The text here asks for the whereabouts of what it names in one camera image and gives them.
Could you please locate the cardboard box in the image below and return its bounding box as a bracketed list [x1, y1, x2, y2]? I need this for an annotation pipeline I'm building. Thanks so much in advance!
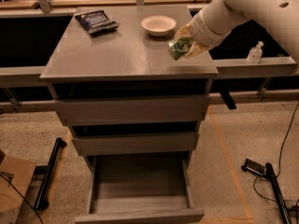
[0, 150, 36, 224]

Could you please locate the black bar on floor left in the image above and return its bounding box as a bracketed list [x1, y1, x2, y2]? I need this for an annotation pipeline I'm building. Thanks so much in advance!
[34, 137, 66, 210]

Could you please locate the grey top drawer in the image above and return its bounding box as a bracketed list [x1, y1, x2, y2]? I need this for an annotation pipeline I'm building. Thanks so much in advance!
[58, 95, 210, 126]

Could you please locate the grey open bottom drawer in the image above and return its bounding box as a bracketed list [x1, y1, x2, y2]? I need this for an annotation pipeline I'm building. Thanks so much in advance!
[75, 153, 204, 224]

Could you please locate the black cable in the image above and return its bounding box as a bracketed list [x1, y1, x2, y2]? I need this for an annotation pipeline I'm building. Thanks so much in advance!
[252, 100, 299, 203]
[0, 174, 45, 224]

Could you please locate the blue chip bag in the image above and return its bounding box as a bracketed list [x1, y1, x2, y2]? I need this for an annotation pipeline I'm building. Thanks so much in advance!
[75, 10, 121, 34]

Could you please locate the clear sanitizer bottle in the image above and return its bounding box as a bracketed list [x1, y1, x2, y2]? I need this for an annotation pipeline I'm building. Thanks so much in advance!
[247, 41, 263, 64]

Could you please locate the green soda can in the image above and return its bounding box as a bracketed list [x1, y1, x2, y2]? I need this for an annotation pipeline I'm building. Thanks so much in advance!
[168, 37, 193, 61]

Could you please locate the grey metal rail shelf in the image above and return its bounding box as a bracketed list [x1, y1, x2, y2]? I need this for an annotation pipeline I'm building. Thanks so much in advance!
[1, 6, 296, 83]

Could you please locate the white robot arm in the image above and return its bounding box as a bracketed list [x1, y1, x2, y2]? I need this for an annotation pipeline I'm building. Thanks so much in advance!
[175, 0, 299, 63]

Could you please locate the grey middle drawer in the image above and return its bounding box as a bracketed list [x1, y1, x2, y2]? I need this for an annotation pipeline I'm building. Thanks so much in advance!
[73, 132, 199, 156]

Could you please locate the black cable right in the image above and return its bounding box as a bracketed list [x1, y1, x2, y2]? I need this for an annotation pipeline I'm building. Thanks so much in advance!
[252, 100, 299, 203]

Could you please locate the black cable left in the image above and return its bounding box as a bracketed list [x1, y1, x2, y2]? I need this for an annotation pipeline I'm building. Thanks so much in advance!
[0, 174, 45, 224]

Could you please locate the white paper bowl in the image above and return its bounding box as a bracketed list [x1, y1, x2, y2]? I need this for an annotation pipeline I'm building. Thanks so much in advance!
[141, 16, 177, 37]

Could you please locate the grey drawer cabinet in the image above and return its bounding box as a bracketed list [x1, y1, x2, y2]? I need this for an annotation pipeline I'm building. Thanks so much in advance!
[40, 6, 218, 224]

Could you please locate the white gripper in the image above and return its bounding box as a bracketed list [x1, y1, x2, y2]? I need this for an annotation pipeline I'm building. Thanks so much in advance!
[175, 8, 233, 59]

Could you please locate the black stand base right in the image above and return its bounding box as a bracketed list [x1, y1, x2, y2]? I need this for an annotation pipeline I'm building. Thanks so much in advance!
[241, 159, 298, 224]

